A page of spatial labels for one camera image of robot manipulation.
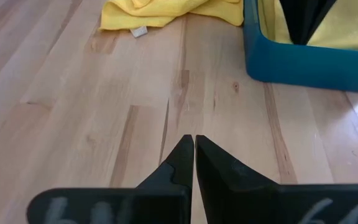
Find teal plastic bin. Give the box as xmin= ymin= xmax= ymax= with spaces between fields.
xmin=242 ymin=0 xmax=358 ymax=93

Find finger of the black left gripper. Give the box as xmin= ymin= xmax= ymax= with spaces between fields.
xmin=278 ymin=0 xmax=315 ymax=45
xmin=301 ymin=0 xmax=338 ymax=45

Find yellow microfiber towel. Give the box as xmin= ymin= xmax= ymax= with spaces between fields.
xmin=99 ymin=0 xmax=245 ymax=39
xmin=257 ymin=0 xmax=358 ymax=53

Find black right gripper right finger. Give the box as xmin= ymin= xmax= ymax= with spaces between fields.
xmin=195 ymin=135 xmax=358 ymax=224

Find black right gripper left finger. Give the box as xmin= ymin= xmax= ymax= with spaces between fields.
xmin=26 ymin=135 xmax=195 ymax=224

